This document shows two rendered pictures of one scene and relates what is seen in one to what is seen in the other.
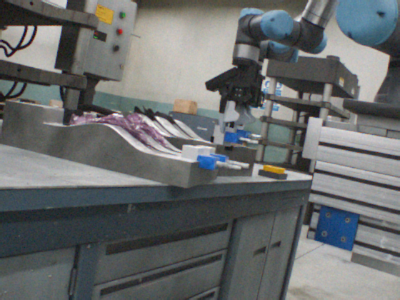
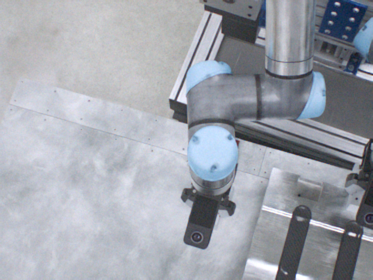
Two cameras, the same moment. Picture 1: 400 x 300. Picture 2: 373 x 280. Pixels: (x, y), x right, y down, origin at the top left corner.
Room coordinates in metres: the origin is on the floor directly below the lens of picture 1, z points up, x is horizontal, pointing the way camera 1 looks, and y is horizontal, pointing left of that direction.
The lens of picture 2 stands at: (1.63, 0.16, 2.30)
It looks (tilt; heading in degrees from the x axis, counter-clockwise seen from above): 72 degrees down; 259
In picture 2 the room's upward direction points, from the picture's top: 4 degrees counter-clockwise
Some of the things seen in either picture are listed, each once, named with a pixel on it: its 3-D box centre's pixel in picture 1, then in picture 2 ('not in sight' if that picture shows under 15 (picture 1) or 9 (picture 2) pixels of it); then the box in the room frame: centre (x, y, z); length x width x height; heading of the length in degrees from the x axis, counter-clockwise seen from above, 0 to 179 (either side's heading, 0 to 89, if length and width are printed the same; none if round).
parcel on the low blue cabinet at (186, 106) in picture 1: (185, 106); not in sight; (8.84, 0.42, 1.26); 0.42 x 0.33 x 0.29; 57
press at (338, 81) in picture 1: (307, 138); not in sight; (5.83, -1.47, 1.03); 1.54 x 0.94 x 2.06; 147
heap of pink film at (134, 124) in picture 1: (118, 123); not in sight; (1.06, 0.21, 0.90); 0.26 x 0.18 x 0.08; 75
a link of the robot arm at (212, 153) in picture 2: (256, 46); (212, 156); (1.53, -0.14, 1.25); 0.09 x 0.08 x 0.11; 77
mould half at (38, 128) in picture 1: (113, 140); not in sight; (1.06, 0.21, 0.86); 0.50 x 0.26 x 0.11; 75
